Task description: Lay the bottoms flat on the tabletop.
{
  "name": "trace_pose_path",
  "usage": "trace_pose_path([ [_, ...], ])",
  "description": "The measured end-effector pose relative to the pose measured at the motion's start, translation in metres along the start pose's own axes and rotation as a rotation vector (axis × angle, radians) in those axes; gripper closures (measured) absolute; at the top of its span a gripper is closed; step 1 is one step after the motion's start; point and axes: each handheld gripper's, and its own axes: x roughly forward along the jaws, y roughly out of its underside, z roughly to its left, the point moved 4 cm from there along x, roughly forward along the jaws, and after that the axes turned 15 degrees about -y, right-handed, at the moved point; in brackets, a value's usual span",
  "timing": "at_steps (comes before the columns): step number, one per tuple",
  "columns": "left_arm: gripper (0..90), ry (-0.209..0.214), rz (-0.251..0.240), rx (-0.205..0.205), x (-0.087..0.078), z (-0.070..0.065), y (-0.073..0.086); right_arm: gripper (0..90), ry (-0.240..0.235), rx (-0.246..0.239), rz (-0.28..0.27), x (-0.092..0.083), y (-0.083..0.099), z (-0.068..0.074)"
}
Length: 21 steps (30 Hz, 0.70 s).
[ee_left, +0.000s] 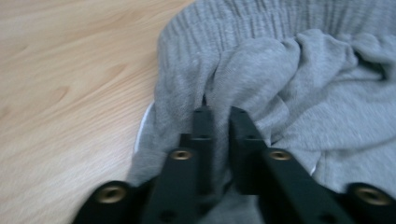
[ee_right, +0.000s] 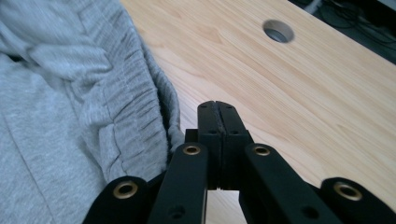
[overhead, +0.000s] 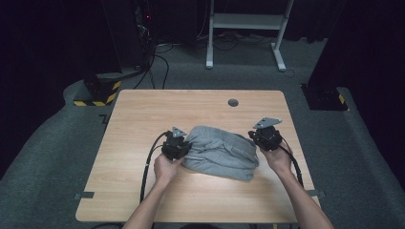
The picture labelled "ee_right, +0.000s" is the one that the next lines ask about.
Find white metal stand frame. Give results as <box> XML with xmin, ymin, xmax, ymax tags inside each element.
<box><xmin>303</xmin><ymin>0</ymin><xmax>323</xmax><ymax>15</ymax></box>

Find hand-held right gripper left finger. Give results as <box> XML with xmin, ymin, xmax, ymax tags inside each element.
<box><xmin>185</xmin><ymin>100</ymin><xmax>224</xmax><ymax>190</ymax></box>

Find grey cloth shorts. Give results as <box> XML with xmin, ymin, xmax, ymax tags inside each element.
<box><xmin>0</xmin><ymin>0</ymin><xmax>187</xmax><ymax>224</ymax></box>

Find cables under white stand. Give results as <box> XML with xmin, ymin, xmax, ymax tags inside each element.
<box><xmin>317</xmin><ymin>0</ymin><xmax>396</xmax><ymax>46</ymax></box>

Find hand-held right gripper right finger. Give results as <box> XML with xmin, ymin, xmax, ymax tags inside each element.
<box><xmin>216</xmin><ymin>101</ymin><xmax>255</xmax><ymax>190</ymax></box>

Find grey table cable grommet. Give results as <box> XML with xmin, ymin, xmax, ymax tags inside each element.
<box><xmin>262</xmin><ymin>19</ymin><xmax>295</xmax><ymax>44</ymax></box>

